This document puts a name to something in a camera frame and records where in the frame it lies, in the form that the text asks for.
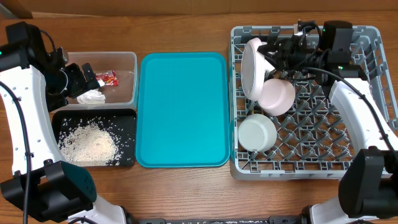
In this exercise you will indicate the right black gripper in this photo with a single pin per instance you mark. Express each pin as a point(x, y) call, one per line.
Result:
point(282, 48)

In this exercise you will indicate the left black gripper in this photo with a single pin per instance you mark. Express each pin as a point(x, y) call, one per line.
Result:
point(81, 84)

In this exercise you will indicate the white napkin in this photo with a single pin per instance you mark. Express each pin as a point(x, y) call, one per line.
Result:
point(91, 97)

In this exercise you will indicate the large white plate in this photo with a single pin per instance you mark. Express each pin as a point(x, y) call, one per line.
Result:
point(253, 69)

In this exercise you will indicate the red foil wrapper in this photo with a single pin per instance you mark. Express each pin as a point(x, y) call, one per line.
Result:
point(107, 78)

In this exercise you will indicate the white rice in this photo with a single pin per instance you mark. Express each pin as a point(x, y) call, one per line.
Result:
point(96, 141)

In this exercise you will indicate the white bowl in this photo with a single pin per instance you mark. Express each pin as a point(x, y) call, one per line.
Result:
point(257, 133)

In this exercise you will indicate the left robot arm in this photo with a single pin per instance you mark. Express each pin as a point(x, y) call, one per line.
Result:
point(35, 82)

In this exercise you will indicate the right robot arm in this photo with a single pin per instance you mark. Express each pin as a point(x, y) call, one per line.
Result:
point(368, 189)

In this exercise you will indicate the grey dishwasher rack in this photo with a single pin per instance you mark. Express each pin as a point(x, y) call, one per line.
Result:
point(312, 142)

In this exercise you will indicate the clear plastic bin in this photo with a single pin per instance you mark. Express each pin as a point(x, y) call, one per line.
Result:
point(125, 65)

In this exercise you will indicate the black plastic tray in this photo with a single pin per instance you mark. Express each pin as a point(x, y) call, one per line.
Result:
point(129, 113)

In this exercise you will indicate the teal serving tray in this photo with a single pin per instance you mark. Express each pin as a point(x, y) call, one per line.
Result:
point(183, 111)

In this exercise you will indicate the cardboard backdrop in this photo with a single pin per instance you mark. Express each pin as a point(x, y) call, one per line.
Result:
point(27, 9)

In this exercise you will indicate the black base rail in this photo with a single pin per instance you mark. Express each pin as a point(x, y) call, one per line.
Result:
point(277, 219)

